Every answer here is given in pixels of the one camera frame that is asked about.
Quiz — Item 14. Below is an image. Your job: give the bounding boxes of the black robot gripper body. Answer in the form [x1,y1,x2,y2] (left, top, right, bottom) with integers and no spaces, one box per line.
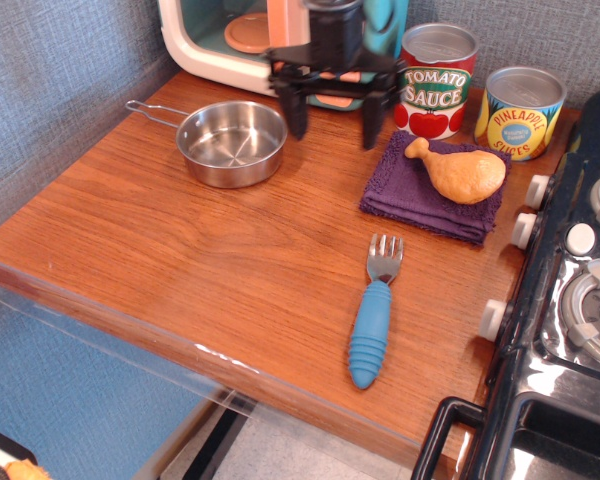
[266,1,406,98]

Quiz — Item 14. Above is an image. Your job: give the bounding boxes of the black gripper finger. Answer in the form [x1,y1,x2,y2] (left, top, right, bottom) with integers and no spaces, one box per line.
[362,92,393,150]
[278,83,308,140]

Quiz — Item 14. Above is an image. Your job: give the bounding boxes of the orange toy chicken leg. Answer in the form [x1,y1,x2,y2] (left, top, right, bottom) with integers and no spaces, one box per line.
[404,137,506,205]

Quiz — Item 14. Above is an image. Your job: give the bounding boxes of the small steel pan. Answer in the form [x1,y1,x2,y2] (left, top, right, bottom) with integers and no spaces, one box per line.
[125,100,288,189]

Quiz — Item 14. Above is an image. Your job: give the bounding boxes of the tomato sauce can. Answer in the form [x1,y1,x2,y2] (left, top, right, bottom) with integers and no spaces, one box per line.
[394,23,479,140]

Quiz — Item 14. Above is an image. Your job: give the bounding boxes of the folded purple cloth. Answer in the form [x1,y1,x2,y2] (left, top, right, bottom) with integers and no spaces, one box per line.
[359,130,503,245]

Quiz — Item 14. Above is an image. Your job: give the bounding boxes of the teal toy microwave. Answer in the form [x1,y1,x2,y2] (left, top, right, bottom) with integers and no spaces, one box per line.
[158,0,409,111]

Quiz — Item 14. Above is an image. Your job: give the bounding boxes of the pineapple slices can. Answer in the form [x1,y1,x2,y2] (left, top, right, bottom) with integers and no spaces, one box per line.
[474,66,567,161]

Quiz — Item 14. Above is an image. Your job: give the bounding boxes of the white stove knob rear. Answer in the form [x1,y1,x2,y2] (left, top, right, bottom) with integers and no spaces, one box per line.
[525,175,551,210]

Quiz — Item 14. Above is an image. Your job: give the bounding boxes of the white stove knob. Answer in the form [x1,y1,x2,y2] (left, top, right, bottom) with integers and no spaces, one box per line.
[478,299,508,342]
[510,213,537,250]
[525,175,551,210]

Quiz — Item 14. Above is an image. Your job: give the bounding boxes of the white stove knob middle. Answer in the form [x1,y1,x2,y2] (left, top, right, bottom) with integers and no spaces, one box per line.
[510,213,537,250]

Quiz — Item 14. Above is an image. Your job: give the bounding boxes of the white stove knob front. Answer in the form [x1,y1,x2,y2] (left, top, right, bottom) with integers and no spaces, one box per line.
[478,299,508,342]

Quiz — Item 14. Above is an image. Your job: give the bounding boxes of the clear acrylic table guard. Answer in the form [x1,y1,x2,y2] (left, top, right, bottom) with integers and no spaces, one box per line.
[0,264,487,479]

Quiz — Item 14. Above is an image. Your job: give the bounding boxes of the black toy stove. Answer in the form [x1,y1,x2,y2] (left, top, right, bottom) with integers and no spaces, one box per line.
[412,91,600,479]

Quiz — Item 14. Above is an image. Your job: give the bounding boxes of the orange object bottom left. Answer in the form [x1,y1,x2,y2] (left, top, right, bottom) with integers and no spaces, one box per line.
[4,459,51,480]

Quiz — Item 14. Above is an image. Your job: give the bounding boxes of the blue handled fork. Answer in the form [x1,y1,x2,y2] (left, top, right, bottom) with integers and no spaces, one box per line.
[348,234,404,389]

